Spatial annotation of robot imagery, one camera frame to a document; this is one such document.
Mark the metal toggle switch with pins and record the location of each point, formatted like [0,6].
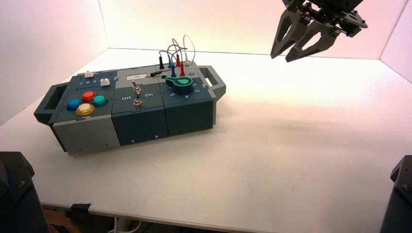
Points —
[137,94]

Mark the green arcade button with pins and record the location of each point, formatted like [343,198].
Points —
[100,100]

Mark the green rotary knob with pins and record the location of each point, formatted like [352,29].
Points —
[179,84]

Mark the red arcade button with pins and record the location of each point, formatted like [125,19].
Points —
[88,96]

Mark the grey and blue control box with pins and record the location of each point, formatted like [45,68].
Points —
[141,120]

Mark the small white key switch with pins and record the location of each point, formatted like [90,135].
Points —
[89,74]
[105,82]

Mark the blue arcade button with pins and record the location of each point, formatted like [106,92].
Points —
[74,104]

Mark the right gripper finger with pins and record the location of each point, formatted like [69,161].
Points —
[326,40]
[278,38]

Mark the yellow arcade button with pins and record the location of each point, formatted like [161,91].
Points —
[85,109]

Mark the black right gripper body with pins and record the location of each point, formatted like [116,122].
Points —
[334,9]

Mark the black tape piece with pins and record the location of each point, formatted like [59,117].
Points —
[78,209]

